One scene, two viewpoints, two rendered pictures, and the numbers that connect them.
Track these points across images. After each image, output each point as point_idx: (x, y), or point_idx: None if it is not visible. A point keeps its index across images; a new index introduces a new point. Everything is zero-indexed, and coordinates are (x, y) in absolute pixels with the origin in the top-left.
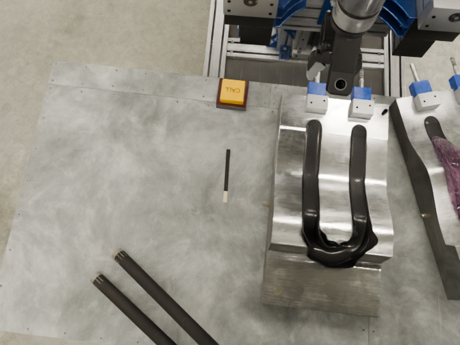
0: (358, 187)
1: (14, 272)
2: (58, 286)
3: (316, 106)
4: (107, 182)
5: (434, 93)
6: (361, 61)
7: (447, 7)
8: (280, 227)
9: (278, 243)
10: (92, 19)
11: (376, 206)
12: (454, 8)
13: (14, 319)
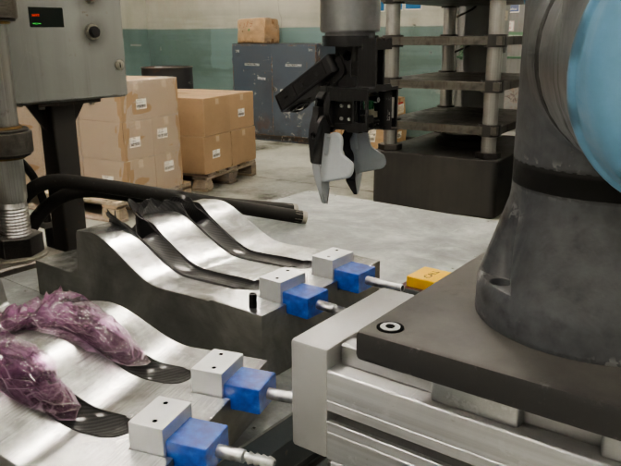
0: (180, 270)
1: (341, 199)
2: (308, 206)
3: (326, 251)
4: (383, 229)
5: (220, 369)
6: (312, 118)
7: (367, 297)
8: (209, 201)
9: (197, 200)
10: None
11: (140, 253)
12: (355, 303)
13: (303, 195)
